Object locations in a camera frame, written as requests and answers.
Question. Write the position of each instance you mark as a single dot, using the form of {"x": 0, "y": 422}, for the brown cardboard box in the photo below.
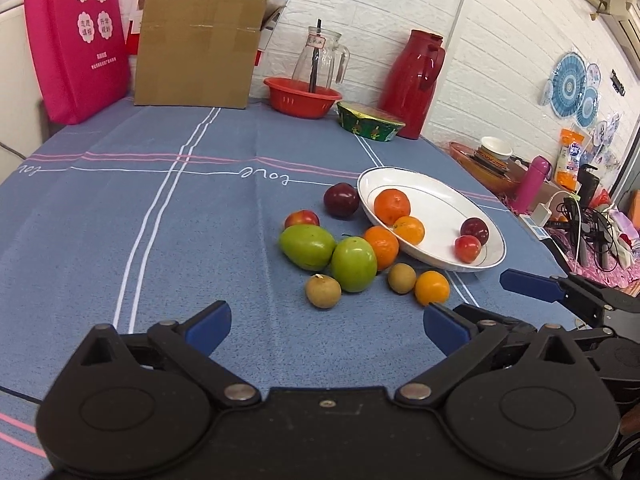
{"x": 197, "y": 52}

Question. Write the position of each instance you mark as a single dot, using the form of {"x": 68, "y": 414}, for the red plastic basket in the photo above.
{"x": 291, "y": 97}

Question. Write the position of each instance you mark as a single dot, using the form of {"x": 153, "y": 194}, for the green apple-like fruit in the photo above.
{"x": 353, "y": 264}

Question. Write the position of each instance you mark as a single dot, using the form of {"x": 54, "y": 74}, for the small orange kumquat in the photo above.
{"x": 409, "y": 229}

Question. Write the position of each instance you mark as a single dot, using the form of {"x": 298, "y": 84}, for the red thermos jug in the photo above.
{"x": 410, "y": 85}

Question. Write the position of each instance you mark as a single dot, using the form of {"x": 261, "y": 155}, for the white appliance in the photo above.
{"x": 24, "y": 124}

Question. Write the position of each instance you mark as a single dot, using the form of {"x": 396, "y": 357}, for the green instant noodle bowl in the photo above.
{"x": 367, "y": 121}

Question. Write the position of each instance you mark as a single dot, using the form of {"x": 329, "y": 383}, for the pink tote bag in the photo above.
{"x": 79, "y": 54}

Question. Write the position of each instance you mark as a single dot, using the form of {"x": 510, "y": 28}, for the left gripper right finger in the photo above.
{"x": 449, "y": 330}

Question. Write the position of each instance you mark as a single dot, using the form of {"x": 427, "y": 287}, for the red apple-like plum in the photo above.
{"x": 467, "y": 248}

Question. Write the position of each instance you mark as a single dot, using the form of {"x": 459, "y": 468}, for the dark plum beside plate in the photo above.
{"x": 341, "y": 200}

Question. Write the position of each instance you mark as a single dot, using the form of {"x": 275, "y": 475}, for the yellow orange kumquat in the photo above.
{"x": 431, "y": 288}

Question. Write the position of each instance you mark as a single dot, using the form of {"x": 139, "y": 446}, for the dark red plum in plate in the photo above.
{"x": 475, "y": 227}

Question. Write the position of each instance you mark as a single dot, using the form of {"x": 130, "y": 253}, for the black stirring stick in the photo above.
{"x": 315, "y": 58}

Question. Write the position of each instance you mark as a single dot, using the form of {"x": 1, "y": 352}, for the large orange tangerine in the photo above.
{"x": 384, "y": 244}

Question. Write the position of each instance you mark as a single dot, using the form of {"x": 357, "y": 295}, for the brown longan fruit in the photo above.
{"x": 401, "y": 278}
{"x": 323, "y": 292}

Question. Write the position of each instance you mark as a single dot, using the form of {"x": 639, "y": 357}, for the pink bottle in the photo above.
{"x": 530, "y": 184}

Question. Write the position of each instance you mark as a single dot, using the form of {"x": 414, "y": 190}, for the orange tangerine in plate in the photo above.
{"x": 391, "y": 205}

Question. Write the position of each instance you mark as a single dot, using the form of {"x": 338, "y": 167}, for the glass pitcher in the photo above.
{"x": 333, "y": 61}

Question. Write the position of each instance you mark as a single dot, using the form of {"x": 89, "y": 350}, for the small red plum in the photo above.
{"x": 304, "y": 216}

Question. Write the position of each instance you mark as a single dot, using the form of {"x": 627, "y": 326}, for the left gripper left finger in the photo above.
{"x": 187, "y": 347}

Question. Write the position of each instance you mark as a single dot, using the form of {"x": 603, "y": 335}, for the green mango fruit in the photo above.
{"x": 307, "y": 246}

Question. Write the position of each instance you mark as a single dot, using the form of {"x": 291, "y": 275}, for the blue tablecloth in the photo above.
{"x": 145, "y": 214}

